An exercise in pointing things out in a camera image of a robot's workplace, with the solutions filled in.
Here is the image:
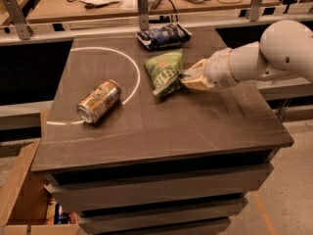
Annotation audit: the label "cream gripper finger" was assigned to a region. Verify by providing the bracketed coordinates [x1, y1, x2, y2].
[188, 59, 206, 75]
[180, 76, 209, 90]

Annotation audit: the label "green jalapeno chip bag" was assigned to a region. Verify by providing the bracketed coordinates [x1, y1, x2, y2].
[145, 49, 183, 98]

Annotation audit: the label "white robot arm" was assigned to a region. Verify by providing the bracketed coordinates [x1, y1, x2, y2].
[179, 20, 313, 90]

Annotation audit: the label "dark blue chip bag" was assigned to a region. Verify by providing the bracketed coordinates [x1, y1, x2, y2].
[136, 23, 192, 50]

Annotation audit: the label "orange soda can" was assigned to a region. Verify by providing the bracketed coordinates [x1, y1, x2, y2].
[76, 79, 121, 123]

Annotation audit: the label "grey drawer cabinet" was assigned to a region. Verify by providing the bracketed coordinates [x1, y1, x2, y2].
[32, 33, 292, 235]

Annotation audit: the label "wooden desk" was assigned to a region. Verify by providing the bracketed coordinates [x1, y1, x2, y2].
[26, 0, 282, 25]

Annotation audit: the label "items in cardboard box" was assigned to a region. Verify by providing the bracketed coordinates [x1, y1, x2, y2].
[46, 198, 79, 225]

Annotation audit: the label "cardboard box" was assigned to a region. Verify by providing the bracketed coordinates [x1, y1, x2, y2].
[0, 108, 81, 235]

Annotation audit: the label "grey metal bracket middle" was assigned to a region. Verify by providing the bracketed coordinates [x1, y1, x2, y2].
[137, 0, 149, 30]

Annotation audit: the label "grey metal bracket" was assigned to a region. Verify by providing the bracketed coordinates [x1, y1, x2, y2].
[137, 0, 149, 30]
[248, 0, 263, 22]
[2, 0, 32, 40]

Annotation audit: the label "grey metal bracket right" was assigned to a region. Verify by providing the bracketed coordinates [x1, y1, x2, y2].
[248, 0, 263, 22]

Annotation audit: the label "grey metal bracket left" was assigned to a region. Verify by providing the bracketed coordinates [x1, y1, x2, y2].
[2, 0, 32, 40]

